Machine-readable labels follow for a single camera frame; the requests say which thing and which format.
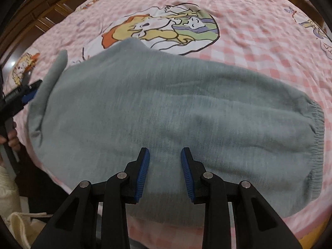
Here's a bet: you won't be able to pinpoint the pink checkered printed bed sheet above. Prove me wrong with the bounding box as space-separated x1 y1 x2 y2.
2 0 332 242

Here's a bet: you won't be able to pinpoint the person's left hand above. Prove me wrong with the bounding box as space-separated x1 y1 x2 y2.
0 124 22 153

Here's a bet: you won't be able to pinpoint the cream knitted cloth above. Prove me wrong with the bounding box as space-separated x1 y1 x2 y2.
5 211 54 249

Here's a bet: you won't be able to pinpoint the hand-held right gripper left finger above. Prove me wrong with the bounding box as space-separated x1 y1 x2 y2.
31 147 150 249

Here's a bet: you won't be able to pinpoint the person's left forearm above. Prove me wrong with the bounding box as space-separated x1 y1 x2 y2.
0 158 21 213

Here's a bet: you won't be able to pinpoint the wooden headboard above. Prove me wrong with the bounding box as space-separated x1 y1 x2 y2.
0 0 105 66

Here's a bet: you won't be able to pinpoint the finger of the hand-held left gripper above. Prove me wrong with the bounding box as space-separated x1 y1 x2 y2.
25 79 43 94
22 92 37 104

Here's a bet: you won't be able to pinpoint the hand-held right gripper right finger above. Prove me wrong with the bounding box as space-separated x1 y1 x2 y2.
181 147 303 249

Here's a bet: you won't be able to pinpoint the grey pants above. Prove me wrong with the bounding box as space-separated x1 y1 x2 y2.
27 38 325 225

